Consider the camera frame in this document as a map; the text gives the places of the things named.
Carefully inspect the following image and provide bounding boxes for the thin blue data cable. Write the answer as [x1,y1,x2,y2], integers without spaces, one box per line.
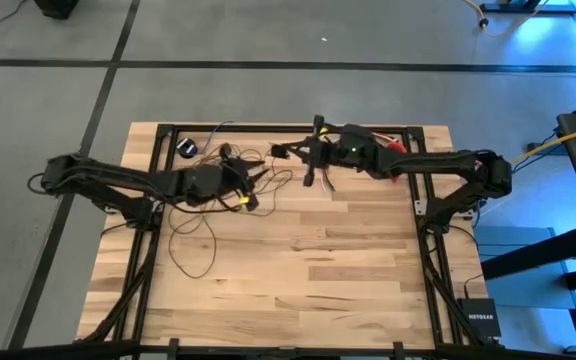
[200,119,237,151]

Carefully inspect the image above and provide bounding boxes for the long black cord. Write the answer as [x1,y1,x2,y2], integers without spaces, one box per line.
[167,142,294,280]

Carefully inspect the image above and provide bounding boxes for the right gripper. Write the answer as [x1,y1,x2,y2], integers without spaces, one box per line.
[286,114,385,188]

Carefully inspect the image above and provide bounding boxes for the hanging yellow cord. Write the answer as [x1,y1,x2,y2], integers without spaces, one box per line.
[510,118,576,164]

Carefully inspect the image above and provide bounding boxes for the black plastic spool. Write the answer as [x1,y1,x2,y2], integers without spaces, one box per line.
[269,142,292,161]

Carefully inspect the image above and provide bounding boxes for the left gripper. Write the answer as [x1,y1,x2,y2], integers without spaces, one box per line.
[179,142,272,212]

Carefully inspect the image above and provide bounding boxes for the blue round camera mount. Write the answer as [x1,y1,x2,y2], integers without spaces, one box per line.
[175,137,199,160]

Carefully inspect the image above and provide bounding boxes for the yellow extension cord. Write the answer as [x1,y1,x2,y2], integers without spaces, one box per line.
[461,0,552,39]

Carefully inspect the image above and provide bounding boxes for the black Netgear box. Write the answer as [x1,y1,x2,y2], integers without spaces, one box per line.
[456,297,502,339]

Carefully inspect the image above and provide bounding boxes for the black overhead gantry bar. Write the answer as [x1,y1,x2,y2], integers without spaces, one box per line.
[0,340,576,360]

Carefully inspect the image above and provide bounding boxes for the red tape dispenser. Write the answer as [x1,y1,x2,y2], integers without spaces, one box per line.
[385,141,410,184]

